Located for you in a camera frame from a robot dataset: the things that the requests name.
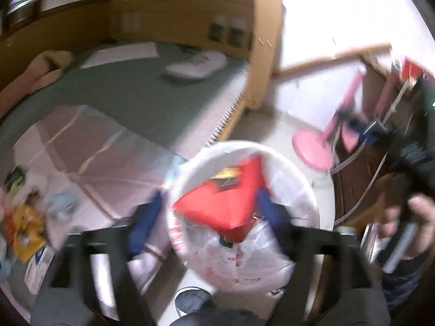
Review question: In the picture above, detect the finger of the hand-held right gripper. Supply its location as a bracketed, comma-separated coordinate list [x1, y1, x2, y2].
[353, 126, 393, 148]
[338, 109, 374, 131]

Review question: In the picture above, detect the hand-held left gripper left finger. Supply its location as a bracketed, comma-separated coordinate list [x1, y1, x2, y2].
[30, 192, 167, 326]

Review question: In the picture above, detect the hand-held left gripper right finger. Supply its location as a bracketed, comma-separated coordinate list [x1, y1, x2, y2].
[256, 190, 372, 326]

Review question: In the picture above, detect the red paper packet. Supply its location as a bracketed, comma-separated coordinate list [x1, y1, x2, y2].
[173, 156, 269, 242]

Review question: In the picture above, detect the white plastic bin liner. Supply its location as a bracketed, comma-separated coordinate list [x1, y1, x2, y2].
[172, 153, 320, 296]

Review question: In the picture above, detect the white round trash bin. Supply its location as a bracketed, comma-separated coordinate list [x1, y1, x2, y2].
[166, 141, 322, 296]

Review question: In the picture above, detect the white blue medicine box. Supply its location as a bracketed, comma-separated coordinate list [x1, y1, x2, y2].
[25, 244, 57, 294]

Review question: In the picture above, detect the person's right hand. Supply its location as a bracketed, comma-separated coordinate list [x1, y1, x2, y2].
[379, 195, 435, 257]

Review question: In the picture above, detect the brown wooden cabinet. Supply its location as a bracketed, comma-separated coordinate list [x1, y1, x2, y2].
[331, 52, 424, 235]

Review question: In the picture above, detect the pink plastic stool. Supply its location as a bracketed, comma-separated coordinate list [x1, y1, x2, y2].
[292, 70, 398, 172]

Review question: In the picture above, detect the yellow snack wrapper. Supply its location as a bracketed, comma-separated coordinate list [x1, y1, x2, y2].
[211, 166, 243, 181]
[12, 204, 48, 262]

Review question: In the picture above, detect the light blue crumpled tissue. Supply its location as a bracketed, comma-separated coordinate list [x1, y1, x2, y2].
[44, 192, 77, 221]

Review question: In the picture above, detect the pink grey checked blanket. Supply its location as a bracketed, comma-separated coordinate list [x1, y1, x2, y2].
[0, 104, 211, 313]

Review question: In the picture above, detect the dark green snack packet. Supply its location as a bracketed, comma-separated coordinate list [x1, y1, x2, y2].
[5, 166, 28, 198]

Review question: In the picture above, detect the dark green jar white lid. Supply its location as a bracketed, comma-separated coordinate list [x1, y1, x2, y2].
[208, 14, 228, 42]
[227, 16, 253, 49]

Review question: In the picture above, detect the white plastic device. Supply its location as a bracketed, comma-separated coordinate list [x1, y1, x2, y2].
[165, 52, 227, 82]

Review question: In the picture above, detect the white paper sheet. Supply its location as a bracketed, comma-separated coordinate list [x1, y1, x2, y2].
[81, 42, 159, 69]

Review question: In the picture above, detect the striped plush toy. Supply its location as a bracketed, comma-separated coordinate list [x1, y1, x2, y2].
[0, 50, 73, 118]

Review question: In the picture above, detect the wooden headboard shelf unit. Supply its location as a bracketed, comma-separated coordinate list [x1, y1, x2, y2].
[0, 0, 282, 111]

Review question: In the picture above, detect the stack of books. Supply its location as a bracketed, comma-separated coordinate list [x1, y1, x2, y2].
[6, 0, 47, 28]

